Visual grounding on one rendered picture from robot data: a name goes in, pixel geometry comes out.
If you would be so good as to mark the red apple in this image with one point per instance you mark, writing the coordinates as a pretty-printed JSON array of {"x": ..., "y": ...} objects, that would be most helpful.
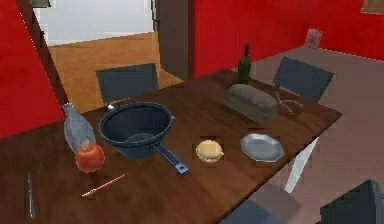
[{"x": 90, "y": 157}]

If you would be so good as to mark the tan round bread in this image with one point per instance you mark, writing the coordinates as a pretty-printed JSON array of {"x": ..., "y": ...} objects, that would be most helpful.
[{"x": 209, "y": 150}]

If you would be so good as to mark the dark blue pan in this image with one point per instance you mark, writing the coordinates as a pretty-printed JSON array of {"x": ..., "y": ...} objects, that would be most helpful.
[{"x": 136, "y": 130}]

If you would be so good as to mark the grey-brown bread loaf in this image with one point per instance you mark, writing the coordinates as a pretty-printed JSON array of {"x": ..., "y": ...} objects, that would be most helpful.
[{"x": 250, "y": 101}]

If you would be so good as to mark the dark green wine bottle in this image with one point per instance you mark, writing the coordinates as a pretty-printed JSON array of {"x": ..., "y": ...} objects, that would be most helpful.
[{"x": 244, "y": 68}]

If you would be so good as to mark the dark wooden dining table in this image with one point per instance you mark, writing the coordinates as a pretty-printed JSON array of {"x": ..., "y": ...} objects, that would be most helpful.
[{"x": 186, "y": 180}]

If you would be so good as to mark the dark blue chair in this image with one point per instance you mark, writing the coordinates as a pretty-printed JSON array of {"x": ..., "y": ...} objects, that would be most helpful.
[
  {"x": 128, "y": 82},
  {"x": 248, "y": 213},
  {"x": 355, "y": 206},
  {"x": 302, "y": 79}
]

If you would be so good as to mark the grey metal plate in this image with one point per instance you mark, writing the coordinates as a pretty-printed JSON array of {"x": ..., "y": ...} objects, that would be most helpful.
[{"x": 262, "y": 147}]

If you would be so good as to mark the dark brown room door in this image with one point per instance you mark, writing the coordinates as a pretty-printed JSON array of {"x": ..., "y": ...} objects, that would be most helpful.
[{"x": 172, "y": 36}]

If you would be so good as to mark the grey metal fork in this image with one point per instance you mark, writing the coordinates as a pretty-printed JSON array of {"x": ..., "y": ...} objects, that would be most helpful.
[{"x": 287, "y": 102}]

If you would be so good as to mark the red pencil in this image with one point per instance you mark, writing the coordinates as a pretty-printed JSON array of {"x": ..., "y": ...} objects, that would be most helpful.
[{"x": 103, "y": 185}]

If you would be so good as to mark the pink box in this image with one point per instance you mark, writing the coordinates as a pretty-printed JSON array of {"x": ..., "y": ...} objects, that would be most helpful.
[{"x": 313, "y": 38}]

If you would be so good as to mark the grey butter knife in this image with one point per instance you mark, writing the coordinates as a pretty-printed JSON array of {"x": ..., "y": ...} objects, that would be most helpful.
[{"x": 30, "y": 196}]

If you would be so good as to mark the framed wall picture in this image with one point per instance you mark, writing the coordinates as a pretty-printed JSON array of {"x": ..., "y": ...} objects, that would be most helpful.
[
  {"x": 40, "y": 3},
  {"x": 372, "y": 6}
]

